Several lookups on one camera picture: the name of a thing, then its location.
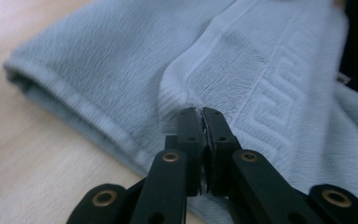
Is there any light blue towel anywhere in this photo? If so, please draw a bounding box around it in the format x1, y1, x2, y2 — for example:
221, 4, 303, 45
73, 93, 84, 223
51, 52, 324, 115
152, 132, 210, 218
3, 0, 358, 224

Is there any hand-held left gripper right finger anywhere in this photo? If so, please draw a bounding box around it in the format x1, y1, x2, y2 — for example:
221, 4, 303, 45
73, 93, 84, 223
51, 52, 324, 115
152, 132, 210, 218
201, 106, 242, 198

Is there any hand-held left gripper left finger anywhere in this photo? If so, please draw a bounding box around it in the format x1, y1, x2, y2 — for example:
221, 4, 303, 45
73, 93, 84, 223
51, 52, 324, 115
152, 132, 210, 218
163, 106, 207, 198

